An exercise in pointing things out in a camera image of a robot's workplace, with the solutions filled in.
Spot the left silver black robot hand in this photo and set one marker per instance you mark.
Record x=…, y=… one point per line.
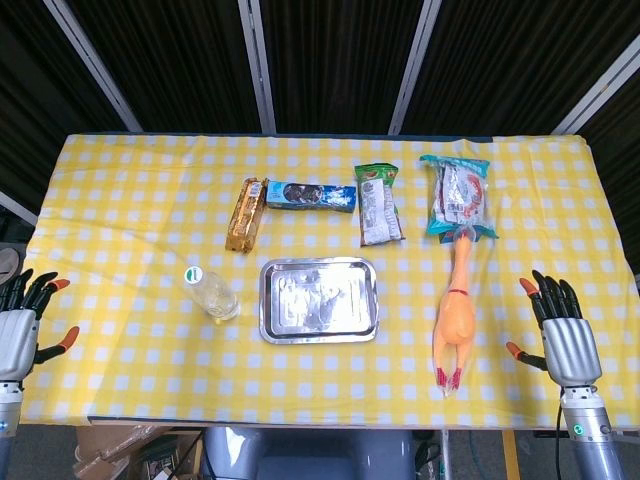
x=17, y=330

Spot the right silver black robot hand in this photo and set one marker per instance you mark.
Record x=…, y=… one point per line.
x=572, y=347

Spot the clear plastic bottle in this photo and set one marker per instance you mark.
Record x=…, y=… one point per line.
x=215, y=296

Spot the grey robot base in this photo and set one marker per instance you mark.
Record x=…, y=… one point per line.
x=310, y=455

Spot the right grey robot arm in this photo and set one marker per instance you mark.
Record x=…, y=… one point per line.
x=592, y=440

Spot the rectangular metal tray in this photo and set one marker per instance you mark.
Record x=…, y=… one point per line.
x=320, y=302

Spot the grey round object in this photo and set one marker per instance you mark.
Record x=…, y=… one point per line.
x=9, y=265

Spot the yellow rubber chicken toy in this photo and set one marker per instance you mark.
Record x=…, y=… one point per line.
x=454, y=320

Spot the metal table leg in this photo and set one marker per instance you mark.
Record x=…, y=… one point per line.
x=445, y=455

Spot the yellow white checkered tablecloth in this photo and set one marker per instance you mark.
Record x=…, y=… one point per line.
x=135, y=210

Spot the teal clear snack bag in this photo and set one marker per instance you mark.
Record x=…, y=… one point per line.
x=457, y=195

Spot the green snack bag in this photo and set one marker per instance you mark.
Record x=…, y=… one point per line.
x=378, y=207

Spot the gold snack package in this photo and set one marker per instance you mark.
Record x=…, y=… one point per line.
x=246, y=215

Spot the blue cookie box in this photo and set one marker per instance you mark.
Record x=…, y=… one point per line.
x=310, y=196

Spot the white frame post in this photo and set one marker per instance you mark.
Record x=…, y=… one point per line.
x=415, y=65
x=95, y=65
x=17, y=207
x=257, y=65
x=600, y=85

